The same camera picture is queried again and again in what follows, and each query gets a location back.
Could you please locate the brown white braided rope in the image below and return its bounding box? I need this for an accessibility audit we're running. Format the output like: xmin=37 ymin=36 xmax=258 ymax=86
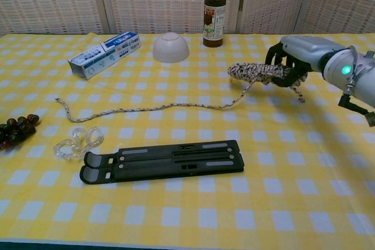
xmin=54 ymin=61 xmax=306 ymax=124

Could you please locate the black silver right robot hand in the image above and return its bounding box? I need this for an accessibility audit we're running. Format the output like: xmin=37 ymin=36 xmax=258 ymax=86
xmin=265 ymin=35 xmax=346 ymax=88

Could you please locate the beige upturned bowl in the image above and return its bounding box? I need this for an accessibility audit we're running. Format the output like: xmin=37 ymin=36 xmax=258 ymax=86
xmin=152 ymin=32 xmax=190 ymax=64

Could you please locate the dark red grape bunch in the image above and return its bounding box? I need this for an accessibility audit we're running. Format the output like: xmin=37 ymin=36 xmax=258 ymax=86
xmin=0 ymin=114 xmax=41 ymax=150

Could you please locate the black folded laptop stand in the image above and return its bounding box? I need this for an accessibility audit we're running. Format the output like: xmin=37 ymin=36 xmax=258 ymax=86
xmin=79 ymin=139 xmax=245 ymax=186

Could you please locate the dark brown labelled bottle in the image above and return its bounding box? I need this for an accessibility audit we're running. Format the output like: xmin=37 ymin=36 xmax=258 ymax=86
xmin=203 ymin=0 xmax=229 ymax=48

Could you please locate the blue white toothpaste box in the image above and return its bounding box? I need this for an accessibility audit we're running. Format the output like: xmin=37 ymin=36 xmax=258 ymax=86
xmin=67 ymin=32 xmax=142 ymax=81

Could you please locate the yellow white checkered tablecloth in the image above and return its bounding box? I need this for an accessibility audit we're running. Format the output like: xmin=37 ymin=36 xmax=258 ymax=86
xmin=0 ymin=32 xmax=375 ymax=245

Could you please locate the clear plastic ring chain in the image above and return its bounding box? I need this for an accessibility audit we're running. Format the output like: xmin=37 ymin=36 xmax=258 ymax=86
xmin=53 ymin=126 xmax=105 ymax=162

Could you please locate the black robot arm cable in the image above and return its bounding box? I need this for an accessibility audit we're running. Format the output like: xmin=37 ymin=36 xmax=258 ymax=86
xmin=337 ymin=45 xmax=375 ymax=128

